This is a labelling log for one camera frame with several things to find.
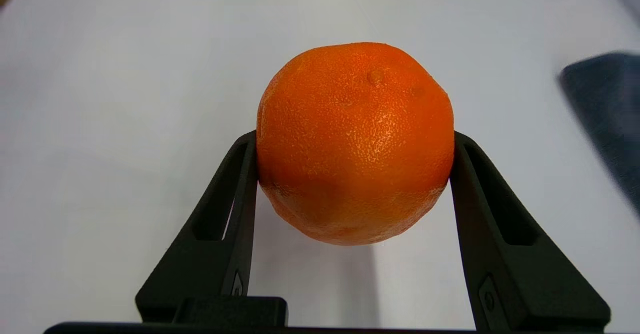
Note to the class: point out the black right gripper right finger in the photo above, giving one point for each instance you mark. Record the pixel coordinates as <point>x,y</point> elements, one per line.
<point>520,284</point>

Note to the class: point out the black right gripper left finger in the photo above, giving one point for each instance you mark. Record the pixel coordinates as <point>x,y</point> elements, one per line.
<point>210,254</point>

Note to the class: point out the orange fruit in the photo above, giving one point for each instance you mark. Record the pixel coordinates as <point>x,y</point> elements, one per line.
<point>355,143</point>

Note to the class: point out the grey folded cloth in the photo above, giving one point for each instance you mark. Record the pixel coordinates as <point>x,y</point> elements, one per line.
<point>610,108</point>

